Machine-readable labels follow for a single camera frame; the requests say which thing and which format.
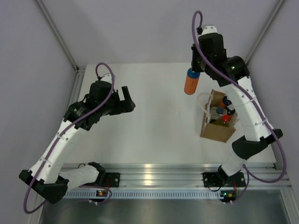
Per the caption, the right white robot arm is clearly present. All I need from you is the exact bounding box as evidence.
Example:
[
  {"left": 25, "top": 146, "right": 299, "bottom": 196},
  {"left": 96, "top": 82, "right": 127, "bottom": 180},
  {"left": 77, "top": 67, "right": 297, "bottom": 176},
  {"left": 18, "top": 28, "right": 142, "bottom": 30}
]
[{"left": 192, "top": 26, "right": 283, "bottom": 185}]

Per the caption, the white slotted cable duct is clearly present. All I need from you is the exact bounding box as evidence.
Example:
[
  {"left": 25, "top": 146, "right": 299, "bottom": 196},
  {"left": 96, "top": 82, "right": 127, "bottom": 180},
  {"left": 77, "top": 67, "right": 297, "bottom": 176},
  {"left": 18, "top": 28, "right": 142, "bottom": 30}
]
[{"left": 64, "top": 189, "right": 223, "bottom": 199}]

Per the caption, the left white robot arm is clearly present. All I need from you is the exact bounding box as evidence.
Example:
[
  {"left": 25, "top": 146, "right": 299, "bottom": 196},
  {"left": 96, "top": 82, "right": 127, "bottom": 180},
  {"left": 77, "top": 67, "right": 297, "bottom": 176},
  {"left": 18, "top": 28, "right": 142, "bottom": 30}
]
[{"left": 19, "top": 78, "right": 135, "bottom": 204}]

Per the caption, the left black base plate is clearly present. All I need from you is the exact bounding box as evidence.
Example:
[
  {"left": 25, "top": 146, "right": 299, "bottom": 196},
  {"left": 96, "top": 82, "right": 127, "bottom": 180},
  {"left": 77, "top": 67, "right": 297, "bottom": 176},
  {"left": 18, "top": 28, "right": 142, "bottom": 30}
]
[{"left": 102, "top": 172, "right": 121, "bottom": 188}]

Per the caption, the aluminium frame post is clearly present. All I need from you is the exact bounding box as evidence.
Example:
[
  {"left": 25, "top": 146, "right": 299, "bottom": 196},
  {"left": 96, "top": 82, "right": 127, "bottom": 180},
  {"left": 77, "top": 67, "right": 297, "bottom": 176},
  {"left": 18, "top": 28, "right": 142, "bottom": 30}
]
[
  {"left": 33, "top": 0, "right": 78, "bottom": 71},
  {"left": 245, "top": 0, "right": 287, "bottom": 65}
]

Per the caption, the dark blue pump bottle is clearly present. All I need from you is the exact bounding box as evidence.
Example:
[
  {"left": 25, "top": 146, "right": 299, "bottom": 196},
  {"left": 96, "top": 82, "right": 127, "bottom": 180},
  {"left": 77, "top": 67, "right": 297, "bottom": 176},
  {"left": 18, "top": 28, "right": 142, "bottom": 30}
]
[
  {"left": 221, "top": 96, "right": 232, "bottom": 107},
  {"left": 226, "top": 105, "right": 235, "bottom": 117}
]

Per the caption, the light blue top pump bottle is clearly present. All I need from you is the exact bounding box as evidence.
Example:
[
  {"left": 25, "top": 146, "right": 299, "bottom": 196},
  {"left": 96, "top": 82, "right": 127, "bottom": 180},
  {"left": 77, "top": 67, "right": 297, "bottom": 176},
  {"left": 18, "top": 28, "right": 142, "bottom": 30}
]
[{"left": 184, "top": 68, "right": 200, "bottom": 95}]

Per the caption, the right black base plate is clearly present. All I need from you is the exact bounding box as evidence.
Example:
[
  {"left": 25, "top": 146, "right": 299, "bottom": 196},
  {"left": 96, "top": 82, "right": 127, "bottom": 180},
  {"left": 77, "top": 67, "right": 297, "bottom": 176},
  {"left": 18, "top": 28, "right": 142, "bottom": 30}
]
[{"left": 202, "top": 172, "right": 246, "bottom": 188}]

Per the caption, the purple cable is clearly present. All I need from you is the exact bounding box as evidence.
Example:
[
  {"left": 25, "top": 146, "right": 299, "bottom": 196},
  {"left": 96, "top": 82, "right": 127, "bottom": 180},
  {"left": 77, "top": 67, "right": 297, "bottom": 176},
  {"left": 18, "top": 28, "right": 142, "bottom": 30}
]
[
  {"left": 24, "top": 62, "right": 115, "bottom": 214},
  {"left": 192, "top": 10, "right": 287, "bottom": 203}
]

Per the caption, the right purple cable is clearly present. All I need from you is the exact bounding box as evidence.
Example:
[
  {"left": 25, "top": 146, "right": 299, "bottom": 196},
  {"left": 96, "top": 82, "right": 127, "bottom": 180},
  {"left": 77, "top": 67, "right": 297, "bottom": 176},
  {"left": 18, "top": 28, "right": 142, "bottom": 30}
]
[{"left": 192, "top": 10, "right": 287, "bottom": 203}]

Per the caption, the aluminium mounting rail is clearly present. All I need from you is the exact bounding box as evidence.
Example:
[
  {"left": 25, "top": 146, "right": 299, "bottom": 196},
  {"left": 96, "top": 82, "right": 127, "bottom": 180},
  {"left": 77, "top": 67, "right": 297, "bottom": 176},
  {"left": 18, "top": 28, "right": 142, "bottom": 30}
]
[{"left": 101, "top": 163, "right": 292, "bottom": 190}]

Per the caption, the jute canvas tote bag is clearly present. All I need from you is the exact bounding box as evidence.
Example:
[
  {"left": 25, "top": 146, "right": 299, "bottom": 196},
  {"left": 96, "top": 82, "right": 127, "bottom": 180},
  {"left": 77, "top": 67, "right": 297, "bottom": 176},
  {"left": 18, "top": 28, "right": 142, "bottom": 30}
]
[{"left": 196, "top": 90, "right": 238, "bottom": 143}]

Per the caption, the right aluminium frame post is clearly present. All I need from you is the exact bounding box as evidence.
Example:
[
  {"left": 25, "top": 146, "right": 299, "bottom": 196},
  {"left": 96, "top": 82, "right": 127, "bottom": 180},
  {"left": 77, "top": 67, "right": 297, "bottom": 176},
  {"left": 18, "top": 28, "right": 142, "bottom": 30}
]
[{"left": 245, "top": 0, "right": 287, "bottom": 65}]

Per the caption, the yellow dish soap red cap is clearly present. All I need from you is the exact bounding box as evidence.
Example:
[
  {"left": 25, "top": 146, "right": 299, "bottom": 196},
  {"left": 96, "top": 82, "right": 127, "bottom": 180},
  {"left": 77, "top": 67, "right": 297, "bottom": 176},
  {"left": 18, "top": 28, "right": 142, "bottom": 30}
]
[{"left": 210, "top": 115, "right": 231, "bottom": 127}]

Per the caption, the left aluminium frame post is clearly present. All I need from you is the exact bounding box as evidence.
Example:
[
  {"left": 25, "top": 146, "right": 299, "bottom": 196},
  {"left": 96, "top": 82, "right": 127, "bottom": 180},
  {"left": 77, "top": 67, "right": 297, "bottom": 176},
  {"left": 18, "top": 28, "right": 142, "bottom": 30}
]
[{"left": 33, "top": 0, "right": 78, "bottom": 71}]

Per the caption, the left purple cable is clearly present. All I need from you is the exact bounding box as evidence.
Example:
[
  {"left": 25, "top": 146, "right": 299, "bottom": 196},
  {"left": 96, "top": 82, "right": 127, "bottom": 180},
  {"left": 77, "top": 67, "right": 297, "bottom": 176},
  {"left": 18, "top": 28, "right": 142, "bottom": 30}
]
[{"left": 24, "top": 62, "right": 115, "bottom": 214}]

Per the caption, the clear bottle dark cap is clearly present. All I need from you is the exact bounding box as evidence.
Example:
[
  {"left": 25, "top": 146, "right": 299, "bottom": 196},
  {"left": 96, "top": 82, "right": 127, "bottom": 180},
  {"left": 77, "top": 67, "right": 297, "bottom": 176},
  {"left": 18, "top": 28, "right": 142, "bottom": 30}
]
[{"left": 210, "top": 107, "right": 227, "bottom": 122}]

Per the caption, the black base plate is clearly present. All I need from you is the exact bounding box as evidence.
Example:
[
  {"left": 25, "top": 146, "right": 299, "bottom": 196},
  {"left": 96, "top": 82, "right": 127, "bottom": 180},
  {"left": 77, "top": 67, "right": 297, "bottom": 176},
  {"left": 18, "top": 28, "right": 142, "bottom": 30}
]
[
  {"left": 202, "top": 172, "right": 246, "bottom": 188},
  {"left": 102, "top": 172, "right": 121, "bottom": 188}
]

